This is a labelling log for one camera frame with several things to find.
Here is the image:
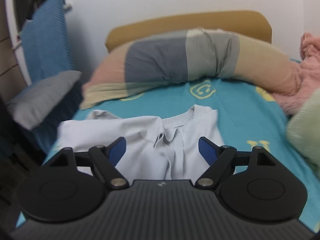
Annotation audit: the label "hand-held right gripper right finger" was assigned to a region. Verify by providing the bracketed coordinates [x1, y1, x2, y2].
[195, 136, 276, 188]

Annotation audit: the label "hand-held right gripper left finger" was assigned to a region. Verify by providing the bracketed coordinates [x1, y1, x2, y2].
[41, 137, 130, 189]

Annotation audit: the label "white shirt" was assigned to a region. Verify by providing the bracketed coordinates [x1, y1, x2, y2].
[57, 104, 227, 181]

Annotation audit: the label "grey seat cushion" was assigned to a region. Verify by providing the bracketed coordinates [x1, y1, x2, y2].
[6, 70, 83, 130]

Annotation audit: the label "colour block pillow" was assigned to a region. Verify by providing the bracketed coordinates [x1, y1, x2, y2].
[80, 27, 304, 110]

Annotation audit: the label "green printed fleece blanket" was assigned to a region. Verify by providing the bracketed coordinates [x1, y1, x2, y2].
[286, 87, 320, 178]

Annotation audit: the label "pink fleece cloth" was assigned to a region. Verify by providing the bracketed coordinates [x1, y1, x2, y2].
[270, 32, 320, 115]

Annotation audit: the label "mustard yellow headboard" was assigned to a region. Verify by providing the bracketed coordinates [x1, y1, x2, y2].
[105, 10, 272, 53]

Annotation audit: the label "blue covered chair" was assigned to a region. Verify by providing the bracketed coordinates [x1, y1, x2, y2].
[19, 0, 84, 155]

